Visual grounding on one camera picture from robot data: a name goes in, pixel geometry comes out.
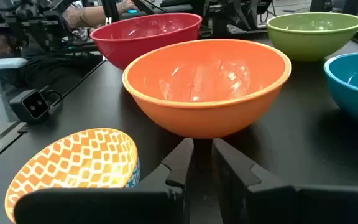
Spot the plain orange plastic bowl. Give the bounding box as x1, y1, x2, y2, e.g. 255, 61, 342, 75
122, 39, 293, 139

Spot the black camera cable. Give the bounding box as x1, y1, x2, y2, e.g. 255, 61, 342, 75
40, 85, 64, 108

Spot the blue plastic bowl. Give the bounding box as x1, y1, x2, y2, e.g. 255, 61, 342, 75
323, 52, 358, 128

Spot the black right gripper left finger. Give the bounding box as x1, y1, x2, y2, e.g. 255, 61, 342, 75
13, 138, 195, 224

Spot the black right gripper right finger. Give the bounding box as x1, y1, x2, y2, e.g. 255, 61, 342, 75
212, 138, 358, 224

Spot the person's forearm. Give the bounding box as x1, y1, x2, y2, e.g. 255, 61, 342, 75
63, 4, 121, 29

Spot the red plastic bowl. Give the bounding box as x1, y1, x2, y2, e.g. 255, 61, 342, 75
89, 12, 203, 71

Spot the green plastic bowl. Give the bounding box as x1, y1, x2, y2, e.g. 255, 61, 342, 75
265, 12, 358, 62

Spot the black equipment rig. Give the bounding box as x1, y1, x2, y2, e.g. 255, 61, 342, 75
0, 0, 103, 58

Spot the black box camera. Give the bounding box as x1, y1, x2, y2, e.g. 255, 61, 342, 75
9, 88, 51, 124

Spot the orange white checkered bowl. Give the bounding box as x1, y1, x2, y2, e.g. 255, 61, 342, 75
4, 128, 142, 224

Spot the person's hand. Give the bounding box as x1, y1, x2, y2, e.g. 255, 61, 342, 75
116, 0, 140, 16

